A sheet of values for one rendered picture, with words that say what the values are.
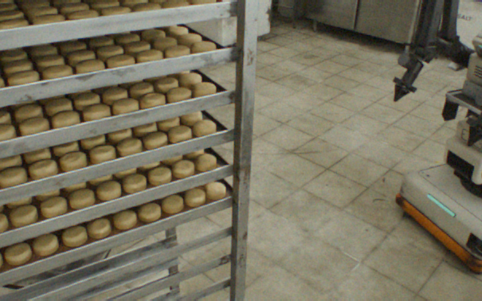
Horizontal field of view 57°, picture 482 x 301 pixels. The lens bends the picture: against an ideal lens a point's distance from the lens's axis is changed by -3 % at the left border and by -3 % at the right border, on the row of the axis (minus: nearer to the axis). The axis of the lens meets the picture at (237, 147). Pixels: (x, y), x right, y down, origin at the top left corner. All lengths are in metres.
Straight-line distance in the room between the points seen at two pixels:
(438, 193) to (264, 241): 0.93
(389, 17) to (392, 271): 3.47
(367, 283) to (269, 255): 0.49
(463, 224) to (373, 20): 3.42
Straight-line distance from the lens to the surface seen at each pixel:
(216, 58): 0.89
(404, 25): 5.28
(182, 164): 1.03
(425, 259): 2.53
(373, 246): 2.51
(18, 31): 0.76
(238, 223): 1.09
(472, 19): 5.30
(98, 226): 1.03
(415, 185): 2.60
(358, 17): 5.52
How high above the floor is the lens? 1.62
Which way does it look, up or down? 30 degrees down
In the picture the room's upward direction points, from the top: 2 degrees clockwise
